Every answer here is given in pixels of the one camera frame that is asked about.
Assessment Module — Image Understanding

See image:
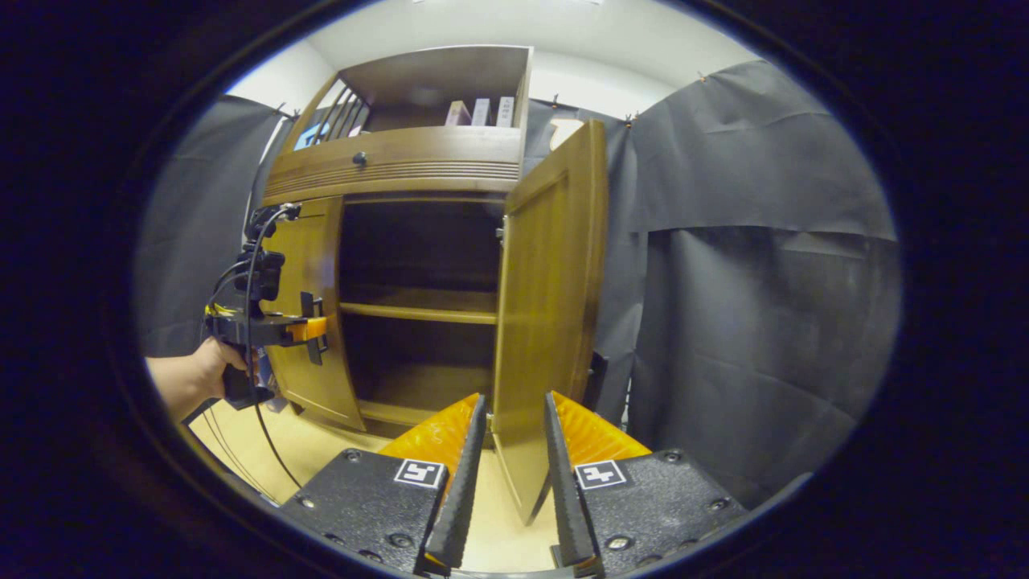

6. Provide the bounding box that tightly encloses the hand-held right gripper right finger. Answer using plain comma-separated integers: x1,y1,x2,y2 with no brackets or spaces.
543,391,750,577

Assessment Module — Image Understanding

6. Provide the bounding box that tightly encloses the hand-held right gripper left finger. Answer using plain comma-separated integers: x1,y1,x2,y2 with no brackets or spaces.
276,392,489,575

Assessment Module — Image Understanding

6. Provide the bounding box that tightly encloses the wooden cabinet door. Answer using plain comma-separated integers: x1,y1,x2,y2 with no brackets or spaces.
261,197,367,433
490,119,610,526

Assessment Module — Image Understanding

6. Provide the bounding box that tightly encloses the wooden double-door shoe cabinet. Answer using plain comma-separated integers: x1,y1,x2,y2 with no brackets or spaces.
261,44,534,439

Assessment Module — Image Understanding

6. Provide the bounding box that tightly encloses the wooden inner cabinet shelf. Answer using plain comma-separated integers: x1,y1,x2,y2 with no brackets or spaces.
338,302,499,326

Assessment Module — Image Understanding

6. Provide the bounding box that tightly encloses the black backdrop cloth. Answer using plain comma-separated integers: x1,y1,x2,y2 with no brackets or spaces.
133,58,903,511

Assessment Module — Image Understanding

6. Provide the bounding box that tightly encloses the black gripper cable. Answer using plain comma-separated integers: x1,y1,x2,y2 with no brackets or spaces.
201,205,305,491

